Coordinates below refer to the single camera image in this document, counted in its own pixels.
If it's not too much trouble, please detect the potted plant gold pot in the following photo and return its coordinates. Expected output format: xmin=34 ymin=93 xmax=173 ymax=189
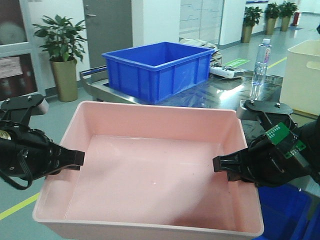
xmin=33 ymin=14 xmax=87 ymax=102

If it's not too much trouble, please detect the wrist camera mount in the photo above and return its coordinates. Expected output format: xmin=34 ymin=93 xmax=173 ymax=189
xmin=0 ymin=94 xmax=49 ymax=125
xmin=236 ymin=99 xmax=296 ymax=131

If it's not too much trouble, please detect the cream plastic basket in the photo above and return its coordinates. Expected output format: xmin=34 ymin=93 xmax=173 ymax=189
xmin=280 ymin=40 xmax=320 ymax=115

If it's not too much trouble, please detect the green circuit board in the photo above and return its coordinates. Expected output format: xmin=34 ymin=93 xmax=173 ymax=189
xmin=265 ymin=122 xmax=307 ymax=159

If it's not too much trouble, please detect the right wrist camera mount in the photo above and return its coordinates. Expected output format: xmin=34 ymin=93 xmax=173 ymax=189
xmin=236 ymin=99 xmax=296 ymax=131

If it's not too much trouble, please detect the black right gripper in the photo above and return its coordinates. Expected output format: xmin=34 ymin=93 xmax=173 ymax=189
xmin=212 ymin=129 xmax=315 ymax=187

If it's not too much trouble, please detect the blue plastic crate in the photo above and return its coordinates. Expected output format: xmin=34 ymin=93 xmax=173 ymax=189
xmin=102 ymin=41 xmax=215 ymax=104

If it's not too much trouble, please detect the pink plastic bin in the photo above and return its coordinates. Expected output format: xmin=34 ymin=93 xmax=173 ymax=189
xmin=33 ymin=101 xmax=264 ymax=240

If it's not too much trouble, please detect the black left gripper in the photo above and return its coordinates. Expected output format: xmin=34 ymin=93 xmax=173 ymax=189
xmin=0 ymin=121 xmax=85 ymax=184

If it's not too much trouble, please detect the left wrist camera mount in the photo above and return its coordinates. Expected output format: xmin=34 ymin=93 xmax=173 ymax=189
xmin=0 ymin=94 xmax=49 ymax=125

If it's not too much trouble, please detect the clear water bottle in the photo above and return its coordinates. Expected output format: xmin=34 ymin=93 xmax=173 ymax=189
xmin=250 ymin=38 xmax=272 ymax=100

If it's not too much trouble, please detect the white power strip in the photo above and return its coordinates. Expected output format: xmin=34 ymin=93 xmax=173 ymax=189
xmin=210 ymin=65 xmax=244 ymax=79

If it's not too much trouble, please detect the blue crate lower right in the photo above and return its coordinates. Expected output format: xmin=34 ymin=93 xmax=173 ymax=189
xmin=256 ymin=184 xmax=320 ymax=240

